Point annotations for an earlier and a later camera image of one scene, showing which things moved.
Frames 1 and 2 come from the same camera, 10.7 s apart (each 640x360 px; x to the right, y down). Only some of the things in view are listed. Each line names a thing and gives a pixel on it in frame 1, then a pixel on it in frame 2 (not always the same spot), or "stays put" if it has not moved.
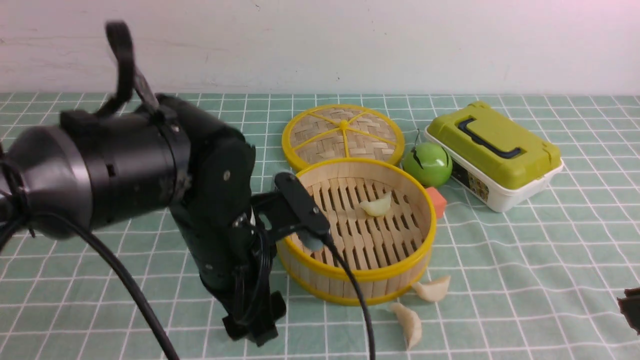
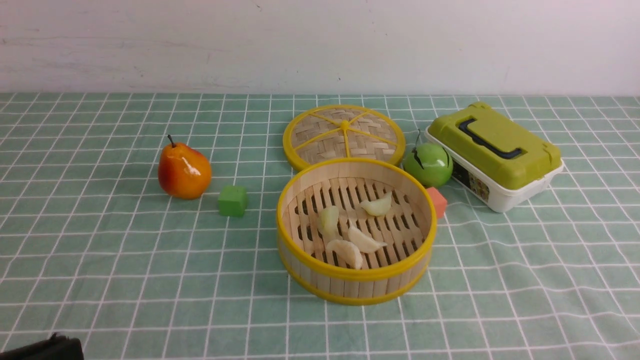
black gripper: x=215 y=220 -> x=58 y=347
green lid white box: x=493 y=159 stays put
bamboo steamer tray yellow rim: x=384 y=215 stays put
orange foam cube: x=439 y=201 stays put
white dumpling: x=410 y=322 -> x=348 y=248
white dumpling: x=378 y=206 stays put
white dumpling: x=435 y=291 -> x=362 y=242
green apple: x=429 y=164 stays put
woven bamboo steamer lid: x=340 y=131 stays put
